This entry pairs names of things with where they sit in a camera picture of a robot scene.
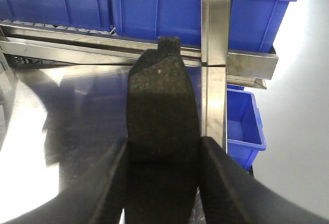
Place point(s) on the right blue plastic crate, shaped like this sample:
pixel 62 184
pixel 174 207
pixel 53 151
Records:
pixel 254 24

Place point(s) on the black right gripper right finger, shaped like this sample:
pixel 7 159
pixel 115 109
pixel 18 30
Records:
pixel 230 195

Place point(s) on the brake pad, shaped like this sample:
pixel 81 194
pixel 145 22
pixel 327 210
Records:
pixel 163 135

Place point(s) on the stainless steel roller rack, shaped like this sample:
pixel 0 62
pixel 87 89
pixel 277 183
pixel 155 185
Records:
pixel 220 66

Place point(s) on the small blue bin under rack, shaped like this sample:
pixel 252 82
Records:
pixel 245 128

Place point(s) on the left blue plastic crate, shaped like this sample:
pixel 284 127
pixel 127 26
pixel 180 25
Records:
pixel 89 14

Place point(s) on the blue plastic crate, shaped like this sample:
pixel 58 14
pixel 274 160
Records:
pixel 89 14
pixel 254 24

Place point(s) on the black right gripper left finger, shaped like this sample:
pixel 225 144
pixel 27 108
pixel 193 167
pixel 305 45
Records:
pixel 76 181

